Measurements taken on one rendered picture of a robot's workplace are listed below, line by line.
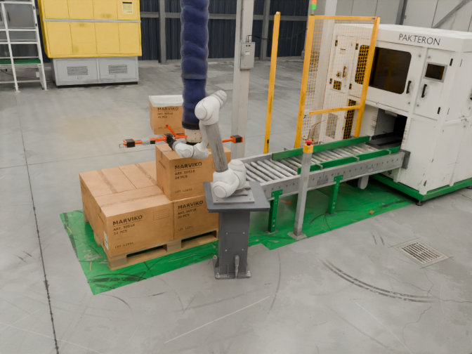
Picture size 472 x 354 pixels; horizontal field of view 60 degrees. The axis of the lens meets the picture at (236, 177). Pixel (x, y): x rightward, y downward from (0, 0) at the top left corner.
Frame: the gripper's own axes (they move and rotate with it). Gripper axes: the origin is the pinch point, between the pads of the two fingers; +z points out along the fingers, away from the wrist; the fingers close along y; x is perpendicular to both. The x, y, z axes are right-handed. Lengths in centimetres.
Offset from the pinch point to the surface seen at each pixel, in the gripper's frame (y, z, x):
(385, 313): 105, -177, 111
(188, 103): -31.2, -5.6, 17.7
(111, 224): 61, -22, -60
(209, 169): 27.6, -21.3, 32.0
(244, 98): -3, 93, 140
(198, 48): -77, -11, 24
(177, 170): 23.6, -19.1, 1.0
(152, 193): 53, 2, -14
